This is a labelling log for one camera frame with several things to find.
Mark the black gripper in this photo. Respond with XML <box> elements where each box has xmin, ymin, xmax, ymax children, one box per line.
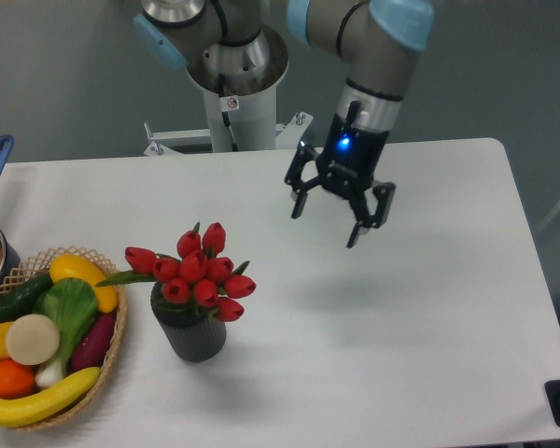
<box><xmin>284</xmin><ymin>113</ymin><xmax>396</xmax><ymax>248</ymax></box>

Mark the red tulip bouquet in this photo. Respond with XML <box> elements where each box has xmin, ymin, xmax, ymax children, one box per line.
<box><xmin>96</xmin><ymin>222</ymin><xmax>257</xmax><ymax>328</ymax></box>

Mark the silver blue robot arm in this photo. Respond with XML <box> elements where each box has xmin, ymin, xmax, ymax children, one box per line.
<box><xmin>133</xmin><ymin>1</ymin><xmax>434</xmax><ymax>243</ymax></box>

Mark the dark grey ribbed vase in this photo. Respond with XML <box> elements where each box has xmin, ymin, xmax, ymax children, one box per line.
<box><xmin>150</xmin><ymin>283</ymin><xmax>227</xmax><ymax>363</ymax></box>

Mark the yellow squash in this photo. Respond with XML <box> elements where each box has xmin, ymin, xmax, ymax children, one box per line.
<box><xmin>49</xmin><ymin>254</ymin><xmax>119</xmax><ymax>313</ymax></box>

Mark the green bok choy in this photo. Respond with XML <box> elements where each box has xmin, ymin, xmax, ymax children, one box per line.
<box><xmin>33</xmin><ymin>277</ymin><xmax>97</xmax><ymax>389</ymax></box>

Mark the purple sweet potato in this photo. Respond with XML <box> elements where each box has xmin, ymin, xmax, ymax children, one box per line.
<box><xmin>70</xmin><ymin>314</ymin><xmax>116</xmax><ymax>372</ymax></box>

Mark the woven wicker basket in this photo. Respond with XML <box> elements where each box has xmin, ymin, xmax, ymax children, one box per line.
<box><xmin>0</xmin><ymin>246</ymin><xmax>128</xmax><ymax>430</ymax></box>

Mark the green cucumber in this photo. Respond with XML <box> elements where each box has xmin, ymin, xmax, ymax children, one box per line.
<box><xmin>0</xmin><ymin>273</ymin><xmax>53</xmax><ymax>324</ymax></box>

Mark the beige round slice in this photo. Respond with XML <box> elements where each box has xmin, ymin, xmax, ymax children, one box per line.
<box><xmin>6</xmin><ymin>314</ymin><xmax>60</xmax><ymax>366</ymax></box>

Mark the orange fruit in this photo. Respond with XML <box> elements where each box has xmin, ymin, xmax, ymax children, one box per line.
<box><xmin>0</xmin><ymin>359</ymin><xmax>35</xmax><ymax>399</ymax></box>

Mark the yellow banana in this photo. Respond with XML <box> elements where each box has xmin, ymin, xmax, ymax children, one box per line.
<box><xmin>0</xmin><ymin>367</ymin><xmax>101</xmax><ymax>428</ymax></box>

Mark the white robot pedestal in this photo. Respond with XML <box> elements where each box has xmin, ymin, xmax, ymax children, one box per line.
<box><xmin>144</xmin><ymin>87</ymin><xmax>314</xmax><ymax>156</ymax></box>

